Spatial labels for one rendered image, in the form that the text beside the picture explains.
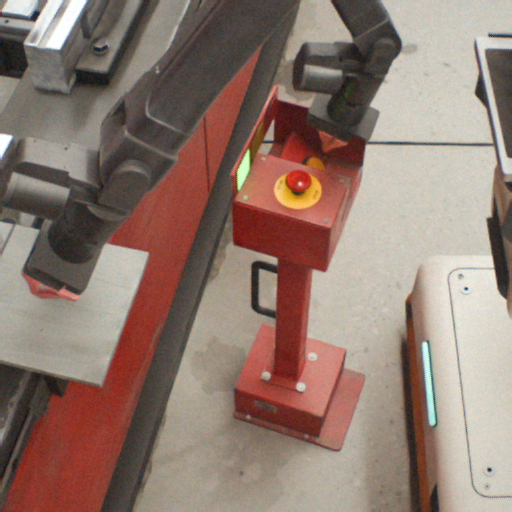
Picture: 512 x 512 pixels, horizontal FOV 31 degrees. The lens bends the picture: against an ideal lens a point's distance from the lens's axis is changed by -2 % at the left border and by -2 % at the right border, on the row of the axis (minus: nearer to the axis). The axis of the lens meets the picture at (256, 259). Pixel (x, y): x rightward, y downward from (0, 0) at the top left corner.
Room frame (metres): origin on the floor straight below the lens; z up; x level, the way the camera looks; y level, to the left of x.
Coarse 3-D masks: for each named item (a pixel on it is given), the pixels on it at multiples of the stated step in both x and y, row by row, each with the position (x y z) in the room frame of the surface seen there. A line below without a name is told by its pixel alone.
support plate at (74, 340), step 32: (0, 224) 0.68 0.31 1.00; (128, 256) 0.64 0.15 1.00; (0, 288) 0.59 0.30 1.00; (96, 288) 0.59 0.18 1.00; (128, 288) 0.59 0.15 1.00; (0, 320) 0.55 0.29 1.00; (32, 320) 0.55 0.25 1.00; (64, 320) 0.55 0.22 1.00; (96, 320) 0.55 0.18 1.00; (0, 352) 0.51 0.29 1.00; (32, 352) 0.51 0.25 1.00; (64, 352) 0.51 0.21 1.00; (96, 352) 0.51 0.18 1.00; (96, 384) 0.47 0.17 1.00
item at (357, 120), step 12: (324, 96) 1.02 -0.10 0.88; (336, 96) 0.98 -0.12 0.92; (312, 108) 0.99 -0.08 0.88; (324, 108) 0.99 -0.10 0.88; (336, 108) 0.97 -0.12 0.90; (348, 108) 0.96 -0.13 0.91; (360, 108) 0.96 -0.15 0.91; (372, 108) 1.01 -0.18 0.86; (324, 120) 0.97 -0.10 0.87; (336, 120) 0.97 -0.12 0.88; (348, 120) 0.96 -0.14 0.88; (360, 120) 0.97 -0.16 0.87; (372, 120) 0.99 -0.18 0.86; (348, 132) 0.96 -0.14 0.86; (360, 132) 0.96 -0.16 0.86; (372, 132) 0.96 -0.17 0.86
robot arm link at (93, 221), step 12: (72, 192) 0.55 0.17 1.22; (84, 192) 0.56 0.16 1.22; (72, 204) 0.56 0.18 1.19; (84, 204) 0.55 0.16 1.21; (96, 204) 0.55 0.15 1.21; (72, 216) 0.56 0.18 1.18; (84, 216) 0.55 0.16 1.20; (96, 216) 0.54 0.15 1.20; (108, 216) 0.54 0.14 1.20; (120, 216) 0.55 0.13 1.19; (72, 228) 0.55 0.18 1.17; (84, 228) 0.54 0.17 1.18; (96, 228) 0.54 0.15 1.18; (108, 228) 0.54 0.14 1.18; (96, 240) 0.55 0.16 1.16
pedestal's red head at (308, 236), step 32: (256, 128) 0.99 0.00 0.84; (288, 128) 1.07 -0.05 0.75; (256, 160) 0.97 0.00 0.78; (288, 160) 1.01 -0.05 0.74; (320, 160) 1.03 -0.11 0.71; (352, 160) 1.03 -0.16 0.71; (256, 192) 0.91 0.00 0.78; (352, 192) 0.97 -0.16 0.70; (256, 224) 0.88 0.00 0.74; (288, 224) 0.86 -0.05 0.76; (320, 224) 0.85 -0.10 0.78; (288, 256) 0.86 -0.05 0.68; (320, 256) 0.84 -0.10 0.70
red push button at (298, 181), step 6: (288, 174) 0.92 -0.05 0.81; (294, 174) 0.92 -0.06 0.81; (300, 174) 0.92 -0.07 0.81; (306, 174) 0.92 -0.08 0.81; (288, 180) 0.91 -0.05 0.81; (294, 180) 0.91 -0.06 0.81; (300, 180) 0.91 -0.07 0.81; (306, 180) 0.91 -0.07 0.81; (288, 186) 0.90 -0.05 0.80; (294, 186) 0.90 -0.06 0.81; (300, 186) 0.90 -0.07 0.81; (306, 186) 0.90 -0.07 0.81; (294, 192) 0.90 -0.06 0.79; (300, 192) 0.90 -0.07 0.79
